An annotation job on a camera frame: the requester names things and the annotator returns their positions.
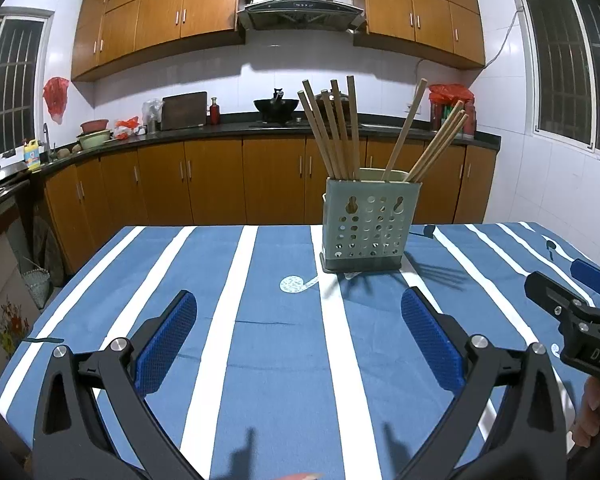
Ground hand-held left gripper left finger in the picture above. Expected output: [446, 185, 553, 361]
[30, 289, 199, 480]

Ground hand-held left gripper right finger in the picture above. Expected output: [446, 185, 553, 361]
[395, 286, 568, 480]

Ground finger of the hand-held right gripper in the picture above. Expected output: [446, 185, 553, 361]
[570, 258, 600, 312]
[524, 270, 589, 320]

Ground grey-green perforated utensil holder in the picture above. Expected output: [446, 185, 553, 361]
[320, 165, 423, 275]

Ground bunch of wooden chopsticks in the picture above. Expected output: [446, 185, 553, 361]
[297, 75, 470, 183]

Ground person's right hand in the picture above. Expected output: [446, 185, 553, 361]
[571, 376, 600, 449]

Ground blue white striped tablecloth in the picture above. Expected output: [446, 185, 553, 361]
[0, 220, 600, 480]

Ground woven basket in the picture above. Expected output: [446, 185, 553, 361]
[22, 267, 56, 311]

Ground wooden lower kitchen cabinets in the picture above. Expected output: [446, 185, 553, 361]
[40, 137, 496, 276]

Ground wooden kitchen cabinets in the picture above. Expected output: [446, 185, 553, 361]
[71, 0, 486, 82]
[40, 137, 496, 276]

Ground large sliding window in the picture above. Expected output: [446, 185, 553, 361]
[512, 0, 600, 153]

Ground condiment bottles under red bag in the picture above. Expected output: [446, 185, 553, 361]
[428, 84, 477, 137]

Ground green basin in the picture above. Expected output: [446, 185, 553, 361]
[77, 130, 113, 150]

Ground red and white plastic bag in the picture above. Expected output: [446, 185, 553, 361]
[114, 116, 141, 138]

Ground dark kitchen countertop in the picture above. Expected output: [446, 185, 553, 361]
[0, 119, 501, 221]

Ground clear plastic bag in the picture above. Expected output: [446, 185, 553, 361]
[142, 99, 165, 132]

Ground yellow detergent bottle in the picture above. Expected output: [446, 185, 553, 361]
[24, 139, 42, 171]

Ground dark wooden cutting board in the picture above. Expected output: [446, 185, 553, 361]
[161, 91, 208, 131]

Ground black wok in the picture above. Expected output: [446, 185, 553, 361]
[253, 88, 300, 122]

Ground barred window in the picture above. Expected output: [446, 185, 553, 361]
[0, 7, 53, 166]

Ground wooden upper kitchen cabinets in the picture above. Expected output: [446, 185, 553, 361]
[71, 0, 486, 82]

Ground white wall cable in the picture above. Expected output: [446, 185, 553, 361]
[485, 9, 524, 68]

